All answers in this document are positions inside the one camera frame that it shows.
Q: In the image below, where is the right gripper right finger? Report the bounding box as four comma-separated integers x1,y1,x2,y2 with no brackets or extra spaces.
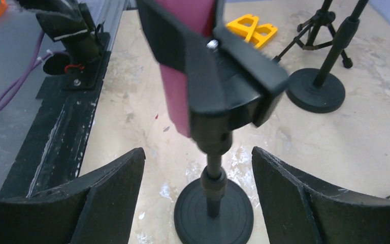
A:
252,147,390,243

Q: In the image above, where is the black round-base stand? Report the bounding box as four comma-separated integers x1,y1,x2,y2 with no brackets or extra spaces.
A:
137,1,289,243
286,1,368,113

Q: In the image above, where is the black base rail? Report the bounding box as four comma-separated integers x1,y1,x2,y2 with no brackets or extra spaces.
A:
0,32,111,200

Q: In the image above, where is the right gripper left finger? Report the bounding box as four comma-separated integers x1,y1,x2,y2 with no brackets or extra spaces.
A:
0,148,145,243

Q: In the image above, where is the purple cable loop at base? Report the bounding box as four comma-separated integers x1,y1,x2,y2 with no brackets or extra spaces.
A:
0,30,68,114

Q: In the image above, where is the pink microphone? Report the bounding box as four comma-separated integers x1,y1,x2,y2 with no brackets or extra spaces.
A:
158,0,214,138

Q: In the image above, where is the yellow plastic bracket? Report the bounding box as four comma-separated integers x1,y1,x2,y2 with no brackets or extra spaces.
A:
226,14,278,49

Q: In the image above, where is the black tripod shock mount stand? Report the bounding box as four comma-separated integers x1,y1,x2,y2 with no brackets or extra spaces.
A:
273,1,358,63

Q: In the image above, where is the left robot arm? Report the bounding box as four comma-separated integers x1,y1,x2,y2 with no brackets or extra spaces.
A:
16,0,101,64

